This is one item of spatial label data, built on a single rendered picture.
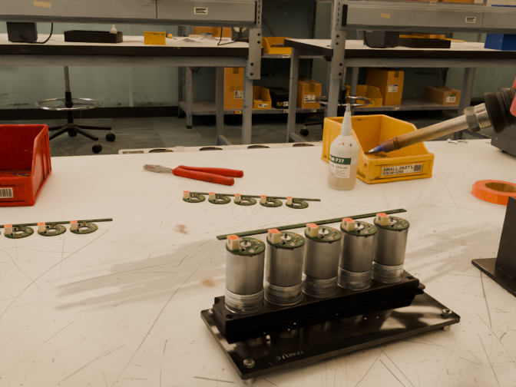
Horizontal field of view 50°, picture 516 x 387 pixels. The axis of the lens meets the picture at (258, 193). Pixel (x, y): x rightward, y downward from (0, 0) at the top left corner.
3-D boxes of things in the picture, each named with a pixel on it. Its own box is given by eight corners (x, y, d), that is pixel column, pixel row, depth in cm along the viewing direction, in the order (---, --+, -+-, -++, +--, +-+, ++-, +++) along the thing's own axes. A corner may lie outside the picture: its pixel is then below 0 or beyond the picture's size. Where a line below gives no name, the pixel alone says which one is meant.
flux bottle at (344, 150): (322, 182, 67) (329, 100, 64) (348, 181, 68) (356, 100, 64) (332, 191, 64) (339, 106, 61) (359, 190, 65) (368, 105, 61)
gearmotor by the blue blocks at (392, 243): (408, 289, 40) (417, 224, 38) (380, 296, 39) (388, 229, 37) (386, 275, 42) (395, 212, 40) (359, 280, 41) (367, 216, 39)
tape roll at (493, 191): (508, 188, 67) (511, 179, 67) (538, 205, 62) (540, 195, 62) (463, 188, 67) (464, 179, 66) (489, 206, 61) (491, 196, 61)
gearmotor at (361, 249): (375, 297, 39) (384, 229, 37) (346, 303, 38) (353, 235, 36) (355, 281, 41) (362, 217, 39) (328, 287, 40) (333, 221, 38)
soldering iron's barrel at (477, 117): (385, 161, 34) (492, 129, 31) (376, 138, 34) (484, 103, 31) (388, 156, 35) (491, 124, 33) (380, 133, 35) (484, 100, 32)
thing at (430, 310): (392, 283, 43) (394, 270, 43) (459, 331, 37) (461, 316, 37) (199, 325, 37) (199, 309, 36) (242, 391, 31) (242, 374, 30)
